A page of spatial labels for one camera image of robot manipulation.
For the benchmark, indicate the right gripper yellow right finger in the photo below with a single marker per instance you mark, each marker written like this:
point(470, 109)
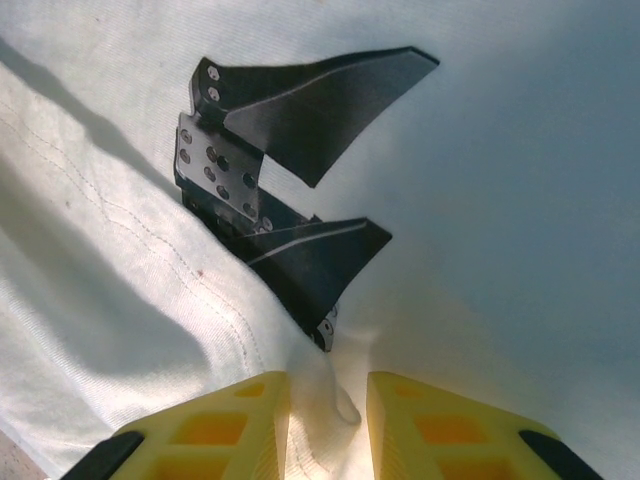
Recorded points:
point(450, 440)

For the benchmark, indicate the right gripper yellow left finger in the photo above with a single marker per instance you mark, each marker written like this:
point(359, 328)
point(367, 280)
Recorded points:
point(200, 440)

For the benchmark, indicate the white t-shirt with robot print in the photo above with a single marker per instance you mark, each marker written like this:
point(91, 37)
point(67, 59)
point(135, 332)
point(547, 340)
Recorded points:
point(500, 200)

